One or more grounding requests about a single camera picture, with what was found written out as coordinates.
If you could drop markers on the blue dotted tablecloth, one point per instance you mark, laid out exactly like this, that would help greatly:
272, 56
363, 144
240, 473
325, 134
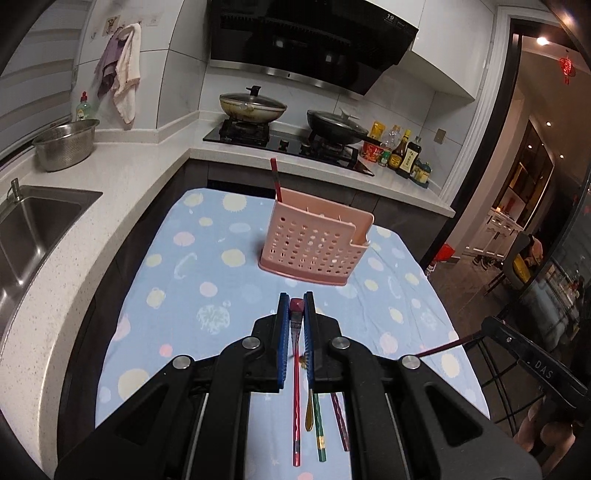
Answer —
184, 286

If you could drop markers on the clear plastic bottle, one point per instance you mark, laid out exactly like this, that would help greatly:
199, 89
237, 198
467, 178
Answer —
392, 138

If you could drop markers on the steel colander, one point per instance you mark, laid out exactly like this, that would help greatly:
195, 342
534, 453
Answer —
64, 147

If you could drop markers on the steel sink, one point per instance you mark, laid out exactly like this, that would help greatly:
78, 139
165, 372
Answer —
27, 249

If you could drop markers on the red hanging ornament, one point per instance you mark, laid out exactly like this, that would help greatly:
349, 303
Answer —
567, 69

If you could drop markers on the purple towel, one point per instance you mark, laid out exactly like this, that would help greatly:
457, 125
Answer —
108, 64

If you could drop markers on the black frying pan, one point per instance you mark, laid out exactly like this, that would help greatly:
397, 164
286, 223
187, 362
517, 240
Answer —
337, 127

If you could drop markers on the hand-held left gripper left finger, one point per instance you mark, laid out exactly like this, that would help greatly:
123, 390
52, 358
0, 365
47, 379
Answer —
280, 341

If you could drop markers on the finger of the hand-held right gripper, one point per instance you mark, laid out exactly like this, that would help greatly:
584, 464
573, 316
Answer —
496, 330

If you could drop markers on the beige wok with lid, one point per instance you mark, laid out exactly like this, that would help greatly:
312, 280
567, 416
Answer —
251, 108

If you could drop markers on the dining chair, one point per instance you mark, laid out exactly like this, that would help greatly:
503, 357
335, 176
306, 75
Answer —
517, 263

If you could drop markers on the green seasoning jars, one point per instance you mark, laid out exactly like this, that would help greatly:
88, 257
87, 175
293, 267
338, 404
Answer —
421, 174

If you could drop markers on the gold spoon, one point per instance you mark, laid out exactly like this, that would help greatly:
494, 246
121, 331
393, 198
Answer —
308, 415

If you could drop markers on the wall outlet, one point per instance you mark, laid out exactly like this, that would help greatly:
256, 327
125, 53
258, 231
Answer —
440, 137

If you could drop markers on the red seasoning packet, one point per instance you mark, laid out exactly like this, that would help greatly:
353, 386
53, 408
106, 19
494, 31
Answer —
371, 151

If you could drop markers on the steel faucet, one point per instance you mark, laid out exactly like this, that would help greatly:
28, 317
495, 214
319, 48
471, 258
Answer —
14, 191

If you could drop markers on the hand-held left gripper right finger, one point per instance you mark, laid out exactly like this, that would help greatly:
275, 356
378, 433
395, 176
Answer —
310, 341

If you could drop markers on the small green-capped jar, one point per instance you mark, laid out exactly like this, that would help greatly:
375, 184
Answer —
384, 159

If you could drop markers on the black gas stove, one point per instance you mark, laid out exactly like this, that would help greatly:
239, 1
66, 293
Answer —
286, 143

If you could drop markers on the green chopstick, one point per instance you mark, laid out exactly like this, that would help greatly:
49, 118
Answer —
319, 438

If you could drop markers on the brown sauce bottle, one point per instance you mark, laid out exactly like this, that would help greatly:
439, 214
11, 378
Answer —
399, 154

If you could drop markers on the wall sticker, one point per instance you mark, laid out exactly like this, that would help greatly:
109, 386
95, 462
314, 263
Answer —
113, 24

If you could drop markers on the black range hood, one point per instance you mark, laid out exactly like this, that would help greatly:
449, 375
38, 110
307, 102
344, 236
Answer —
300, 37

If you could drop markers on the person's right hand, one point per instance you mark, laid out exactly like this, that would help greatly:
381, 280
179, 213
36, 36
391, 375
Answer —
554, 438

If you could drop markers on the pink perforated utensil holder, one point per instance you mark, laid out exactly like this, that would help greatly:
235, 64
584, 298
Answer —
314, 244

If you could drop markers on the green dish soap bottle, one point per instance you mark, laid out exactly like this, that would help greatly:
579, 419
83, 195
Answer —
84, 110

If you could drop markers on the yellow seasoning packet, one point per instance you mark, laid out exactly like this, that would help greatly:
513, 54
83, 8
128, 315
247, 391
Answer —
377, 131

